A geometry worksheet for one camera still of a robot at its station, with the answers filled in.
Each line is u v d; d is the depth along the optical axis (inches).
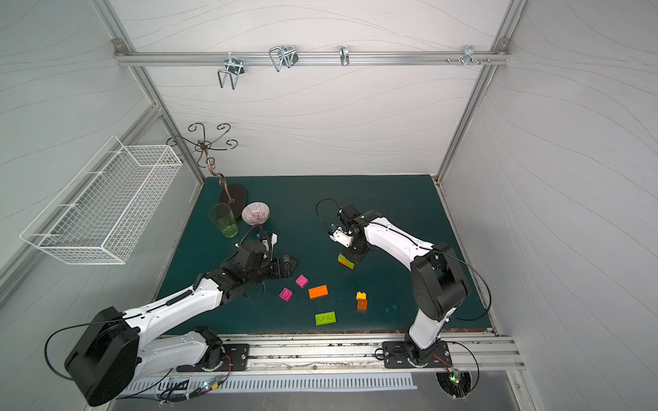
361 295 33.6
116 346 15.8
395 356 28.8
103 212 27.1
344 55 30.8
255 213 41.6
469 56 30.2
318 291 33.9
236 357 29.0
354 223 25.8
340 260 35.9
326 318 31.5
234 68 30.8
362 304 32.3
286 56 30.1
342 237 31.8
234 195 43.2
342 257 33.7
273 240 30.6
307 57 30.9
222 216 37.7
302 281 34.5
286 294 33.3
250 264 25.7
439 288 18.3
